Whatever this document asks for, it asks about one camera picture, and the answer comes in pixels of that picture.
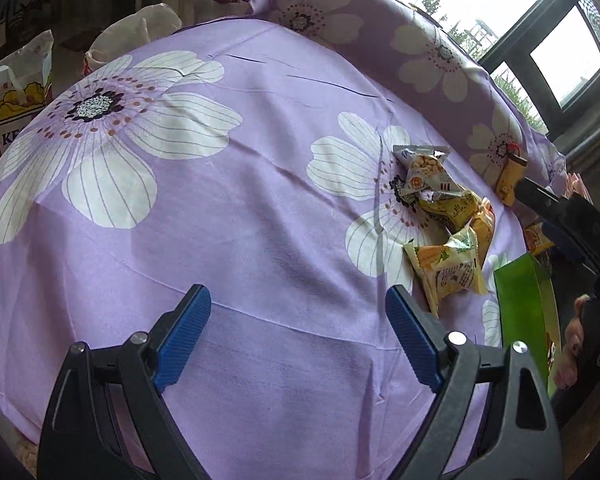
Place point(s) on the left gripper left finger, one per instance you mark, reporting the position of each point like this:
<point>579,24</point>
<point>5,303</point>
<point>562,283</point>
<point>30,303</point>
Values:
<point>106,417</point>

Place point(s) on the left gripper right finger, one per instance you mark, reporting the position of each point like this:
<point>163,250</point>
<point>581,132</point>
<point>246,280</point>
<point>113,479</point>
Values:
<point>490,417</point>

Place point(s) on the orange snack packet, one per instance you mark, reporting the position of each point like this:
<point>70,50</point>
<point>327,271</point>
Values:
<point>537,242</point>

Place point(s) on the person's right hand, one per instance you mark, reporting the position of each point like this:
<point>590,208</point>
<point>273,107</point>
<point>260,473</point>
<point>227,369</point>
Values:
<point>566,368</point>

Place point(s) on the green cardboard box tray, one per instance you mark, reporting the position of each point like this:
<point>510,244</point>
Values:
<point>529,313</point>

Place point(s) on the yellow bear thermos bottle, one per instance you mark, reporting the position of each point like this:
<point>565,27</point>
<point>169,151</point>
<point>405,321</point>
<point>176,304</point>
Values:
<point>513,171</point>

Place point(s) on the yellow green snack packet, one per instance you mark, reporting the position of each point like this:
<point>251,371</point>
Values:
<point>455,211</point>

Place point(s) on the large yellow rice snack bag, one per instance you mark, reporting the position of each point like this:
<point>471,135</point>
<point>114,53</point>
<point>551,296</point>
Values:
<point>448,268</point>

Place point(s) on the grey yellow snack packet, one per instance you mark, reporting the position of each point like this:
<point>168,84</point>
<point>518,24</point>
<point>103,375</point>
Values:
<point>424,170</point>

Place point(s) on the purple floral bed sheet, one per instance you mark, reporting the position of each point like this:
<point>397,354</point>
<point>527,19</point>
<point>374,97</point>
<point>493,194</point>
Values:
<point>252,155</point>

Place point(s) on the white printed paper bag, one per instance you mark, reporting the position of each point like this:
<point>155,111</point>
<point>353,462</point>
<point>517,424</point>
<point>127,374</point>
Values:
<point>25,86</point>

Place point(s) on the white plastic bag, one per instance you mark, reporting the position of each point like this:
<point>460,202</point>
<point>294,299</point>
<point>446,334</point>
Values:
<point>148,24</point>

